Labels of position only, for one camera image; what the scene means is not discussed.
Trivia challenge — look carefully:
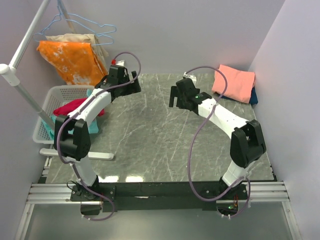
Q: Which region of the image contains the salmon pink t shirt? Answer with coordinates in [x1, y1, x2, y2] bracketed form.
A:
[218, 64, 256, 104]

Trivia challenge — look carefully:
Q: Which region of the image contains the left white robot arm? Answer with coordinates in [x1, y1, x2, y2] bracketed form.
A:
[54, 64, 141, 201]

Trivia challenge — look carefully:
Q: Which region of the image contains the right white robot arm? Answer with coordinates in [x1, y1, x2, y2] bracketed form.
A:
[169, 78, 267, 200]

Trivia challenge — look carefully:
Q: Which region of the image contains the beige cloth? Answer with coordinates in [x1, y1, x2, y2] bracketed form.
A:
[46, 33, 109, 58]

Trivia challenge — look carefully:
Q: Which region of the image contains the orange white cloth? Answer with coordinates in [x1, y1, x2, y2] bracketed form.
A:
[36, 40, 108, 86]

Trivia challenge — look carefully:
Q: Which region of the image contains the teal t shirt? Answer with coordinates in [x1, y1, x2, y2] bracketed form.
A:
[42, 89, 99, 140]

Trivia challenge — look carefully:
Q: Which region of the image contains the magenta t shirt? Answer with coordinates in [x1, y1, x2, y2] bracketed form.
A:
[53, 98, 106, 118]

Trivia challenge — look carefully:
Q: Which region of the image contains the folded blue t shirt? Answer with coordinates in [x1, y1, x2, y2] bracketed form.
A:
[221, 87, 259, 106]

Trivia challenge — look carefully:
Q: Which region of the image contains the white laundry basket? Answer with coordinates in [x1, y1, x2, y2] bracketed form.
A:
[32, 85, 94, 145]

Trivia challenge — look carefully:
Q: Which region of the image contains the wooden stick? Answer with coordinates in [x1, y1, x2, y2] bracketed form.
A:
[57, 0, 76, 34]

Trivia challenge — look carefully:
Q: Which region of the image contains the black base beam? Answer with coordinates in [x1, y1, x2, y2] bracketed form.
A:
[67, 181, 251, 216]

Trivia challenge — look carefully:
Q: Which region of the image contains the white clothes rack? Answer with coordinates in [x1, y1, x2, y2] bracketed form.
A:
[0, 0, 115, 163]

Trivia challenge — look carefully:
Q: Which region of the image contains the blue wire hanger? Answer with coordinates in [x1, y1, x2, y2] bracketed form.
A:
[38, 13, 117, 35]
[32, 28, 117, 47]

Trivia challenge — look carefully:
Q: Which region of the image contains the aluminium rail frame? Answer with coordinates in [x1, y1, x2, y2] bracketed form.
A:
[15, 181, 302, 240]

